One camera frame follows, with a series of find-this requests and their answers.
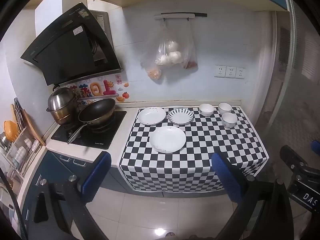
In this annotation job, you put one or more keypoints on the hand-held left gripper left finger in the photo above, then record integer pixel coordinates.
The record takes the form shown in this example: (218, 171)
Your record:
(96, 180)

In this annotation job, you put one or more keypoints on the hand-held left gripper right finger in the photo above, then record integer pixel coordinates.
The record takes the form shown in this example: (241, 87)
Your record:
(226, 180)

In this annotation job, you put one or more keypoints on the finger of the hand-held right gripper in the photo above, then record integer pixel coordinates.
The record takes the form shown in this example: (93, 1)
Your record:
(292, 156)
(316, 147)

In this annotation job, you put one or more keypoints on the blue base cabinet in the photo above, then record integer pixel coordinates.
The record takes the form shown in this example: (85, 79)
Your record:
(57, 165)

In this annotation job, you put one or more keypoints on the black white checkered tablecloth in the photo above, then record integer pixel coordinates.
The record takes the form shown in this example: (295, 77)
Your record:
(200, 142)

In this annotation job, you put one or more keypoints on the black cooktop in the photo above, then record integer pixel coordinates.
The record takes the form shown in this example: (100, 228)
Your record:
(110, 136)

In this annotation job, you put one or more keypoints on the white bowl with blue print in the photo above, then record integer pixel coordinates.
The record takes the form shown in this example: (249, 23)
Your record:
(229, 120)

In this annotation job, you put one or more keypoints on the glass sliding door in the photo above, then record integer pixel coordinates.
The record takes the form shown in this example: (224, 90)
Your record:
(295, 80)

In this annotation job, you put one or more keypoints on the large white plate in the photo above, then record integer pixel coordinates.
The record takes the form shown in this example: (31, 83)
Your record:
(167, 139)

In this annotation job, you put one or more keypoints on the dish rack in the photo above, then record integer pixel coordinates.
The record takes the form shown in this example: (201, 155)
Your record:
(22, 155)

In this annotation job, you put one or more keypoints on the blue striped plate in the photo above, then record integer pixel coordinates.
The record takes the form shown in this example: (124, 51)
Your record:
(180, 116)

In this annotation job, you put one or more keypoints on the wooden cutting board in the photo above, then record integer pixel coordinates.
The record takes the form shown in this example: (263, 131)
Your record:
(32, 130)

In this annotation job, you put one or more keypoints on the white plate with dark specks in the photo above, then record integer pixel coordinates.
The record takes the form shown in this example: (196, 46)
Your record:
(151, 117)

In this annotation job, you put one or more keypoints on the stainless steel stockpot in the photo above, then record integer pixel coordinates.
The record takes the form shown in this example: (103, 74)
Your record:
(61, 100)

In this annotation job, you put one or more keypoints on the orange strainer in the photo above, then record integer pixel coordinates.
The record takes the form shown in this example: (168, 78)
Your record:
(11, 127)

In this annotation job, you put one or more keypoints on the dark cutting board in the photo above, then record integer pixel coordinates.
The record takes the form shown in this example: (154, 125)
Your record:
(17, 111)

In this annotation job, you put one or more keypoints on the plastic bag with red contents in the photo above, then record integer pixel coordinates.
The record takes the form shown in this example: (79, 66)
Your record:
(191, 63)

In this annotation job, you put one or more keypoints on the plastic bag with orange contents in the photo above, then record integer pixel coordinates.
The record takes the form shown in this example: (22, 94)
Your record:
(153, 72)

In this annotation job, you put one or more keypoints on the black range hood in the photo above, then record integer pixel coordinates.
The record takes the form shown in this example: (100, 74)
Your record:
(67, 47)

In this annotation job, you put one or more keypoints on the plastic bag with white contents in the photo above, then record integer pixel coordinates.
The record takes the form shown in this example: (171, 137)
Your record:
(168, 53)

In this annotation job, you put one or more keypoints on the colourful wall stickers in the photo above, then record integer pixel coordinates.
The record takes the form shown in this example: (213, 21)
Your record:
(100, 88)

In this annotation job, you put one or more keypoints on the white wall outlet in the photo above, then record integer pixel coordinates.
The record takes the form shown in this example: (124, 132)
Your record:
(220, 71)
(240, 72)
(231, 72)

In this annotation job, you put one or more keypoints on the white hook rail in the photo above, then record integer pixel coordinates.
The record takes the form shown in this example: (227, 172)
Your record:
(175, 16)

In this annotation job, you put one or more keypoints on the white hood duct cover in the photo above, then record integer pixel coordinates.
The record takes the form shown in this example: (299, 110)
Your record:
(50, 10)

